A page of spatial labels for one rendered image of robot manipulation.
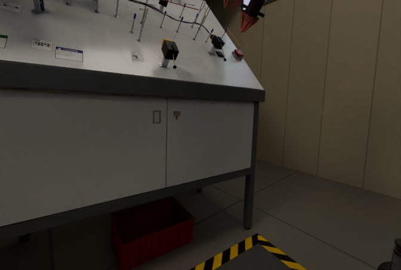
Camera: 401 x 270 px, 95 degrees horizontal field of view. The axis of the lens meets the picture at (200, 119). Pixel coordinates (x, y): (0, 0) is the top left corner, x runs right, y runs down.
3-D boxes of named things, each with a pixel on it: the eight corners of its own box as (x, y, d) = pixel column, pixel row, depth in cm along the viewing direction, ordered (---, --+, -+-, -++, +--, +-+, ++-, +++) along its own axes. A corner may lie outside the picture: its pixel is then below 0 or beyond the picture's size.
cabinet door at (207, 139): (251, 168, 110) (255, 101, 107) (166, 188, 80) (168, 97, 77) (248, 166, 113) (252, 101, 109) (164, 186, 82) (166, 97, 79)
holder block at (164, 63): (163, 80, 72) (172, 60, 65) (157, 59, 78) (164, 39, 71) (174, 81, 75) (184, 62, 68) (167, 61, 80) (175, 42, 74)
